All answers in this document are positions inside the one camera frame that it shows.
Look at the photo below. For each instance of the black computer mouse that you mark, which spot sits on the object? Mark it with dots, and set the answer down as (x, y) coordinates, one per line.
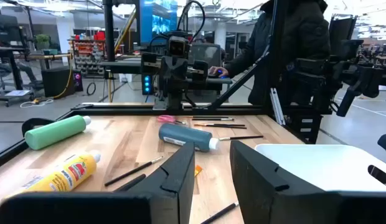
(215, 76)

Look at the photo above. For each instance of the yellow paint bottle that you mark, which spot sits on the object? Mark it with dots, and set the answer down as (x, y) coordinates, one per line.
(62, 175)

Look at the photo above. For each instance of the black floor box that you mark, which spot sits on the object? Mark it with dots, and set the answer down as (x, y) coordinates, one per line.
(57, 82)

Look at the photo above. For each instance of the black aluminium table frame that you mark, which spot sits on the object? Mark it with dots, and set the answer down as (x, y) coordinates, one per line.
(118, 109)

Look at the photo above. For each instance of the black frame clamp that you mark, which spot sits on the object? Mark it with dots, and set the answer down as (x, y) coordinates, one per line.
(34, 124)

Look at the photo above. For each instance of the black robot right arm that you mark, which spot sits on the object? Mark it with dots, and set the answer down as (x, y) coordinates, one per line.
(175, 101)

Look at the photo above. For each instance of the white plastic bin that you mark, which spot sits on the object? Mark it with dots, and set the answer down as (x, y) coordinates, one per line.
(320, 165)

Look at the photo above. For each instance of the black control box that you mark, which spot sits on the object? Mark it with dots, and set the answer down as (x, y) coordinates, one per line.
(305, 124)

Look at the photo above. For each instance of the background potted plant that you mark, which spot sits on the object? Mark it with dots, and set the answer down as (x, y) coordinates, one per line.
(42, 42)

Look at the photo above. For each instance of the thin black paint brush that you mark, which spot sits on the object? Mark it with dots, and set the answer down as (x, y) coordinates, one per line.
(219, 214)

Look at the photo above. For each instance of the dark teal paint bottle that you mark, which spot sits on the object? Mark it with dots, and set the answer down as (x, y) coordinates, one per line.
(183, 136)

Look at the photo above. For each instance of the black vertical pole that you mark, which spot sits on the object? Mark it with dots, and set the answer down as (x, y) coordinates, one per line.
(109, 31)

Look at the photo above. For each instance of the silver aluminium bars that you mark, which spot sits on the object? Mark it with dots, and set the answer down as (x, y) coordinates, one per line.
(277, 107)

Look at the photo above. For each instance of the pink scissors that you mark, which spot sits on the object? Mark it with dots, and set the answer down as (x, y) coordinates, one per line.
(174, 120)

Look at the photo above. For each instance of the computer tower pink light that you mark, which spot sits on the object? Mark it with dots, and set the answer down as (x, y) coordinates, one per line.
(78, 81)

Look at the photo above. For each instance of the black paint brush silver ferrule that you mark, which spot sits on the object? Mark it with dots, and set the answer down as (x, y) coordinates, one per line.
(242, 137)
(211, 119)
(230, 127)
(134, 171)

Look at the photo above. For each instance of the parts shelf with bins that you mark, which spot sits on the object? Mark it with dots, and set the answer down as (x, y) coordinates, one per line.
(87, 56)

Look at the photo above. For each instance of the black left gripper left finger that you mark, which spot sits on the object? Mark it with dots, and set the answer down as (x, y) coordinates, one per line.
(87, 208)

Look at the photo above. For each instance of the computer tower blue lights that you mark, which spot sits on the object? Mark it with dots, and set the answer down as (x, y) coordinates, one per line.
(147, 84)

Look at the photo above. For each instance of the monitor with blue screen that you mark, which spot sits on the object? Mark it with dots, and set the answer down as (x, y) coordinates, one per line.
(157, 21)

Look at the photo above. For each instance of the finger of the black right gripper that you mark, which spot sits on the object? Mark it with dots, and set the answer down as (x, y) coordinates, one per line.
(168, 77)
(181, 77)

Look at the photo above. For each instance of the wide black paint brush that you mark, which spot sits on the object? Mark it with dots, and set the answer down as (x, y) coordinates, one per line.
(132, 182)

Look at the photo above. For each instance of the black paint brush gold ferrule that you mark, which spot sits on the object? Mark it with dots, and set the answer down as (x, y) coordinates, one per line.
(224, 124)

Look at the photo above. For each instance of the person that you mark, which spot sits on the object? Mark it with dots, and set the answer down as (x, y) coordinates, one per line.
(289, 46)

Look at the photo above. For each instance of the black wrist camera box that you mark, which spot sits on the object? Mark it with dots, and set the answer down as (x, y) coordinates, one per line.
(179, 46)

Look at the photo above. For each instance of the grey office desk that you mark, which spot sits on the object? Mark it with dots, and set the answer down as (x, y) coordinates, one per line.
(124, 67)

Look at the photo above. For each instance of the person's hand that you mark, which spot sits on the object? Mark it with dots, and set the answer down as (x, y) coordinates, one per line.
(218, 70)

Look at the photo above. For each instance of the green paint bottle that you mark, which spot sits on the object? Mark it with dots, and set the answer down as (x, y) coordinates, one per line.
(53, 132)

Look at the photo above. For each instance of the black workstation desk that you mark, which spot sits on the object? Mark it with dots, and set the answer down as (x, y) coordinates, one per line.
(7, 31)

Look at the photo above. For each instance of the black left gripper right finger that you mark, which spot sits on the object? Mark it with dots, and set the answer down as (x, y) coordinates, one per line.
(305, 208)

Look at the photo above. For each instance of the dark pens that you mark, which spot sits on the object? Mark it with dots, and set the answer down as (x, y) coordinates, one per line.
(198, 170)

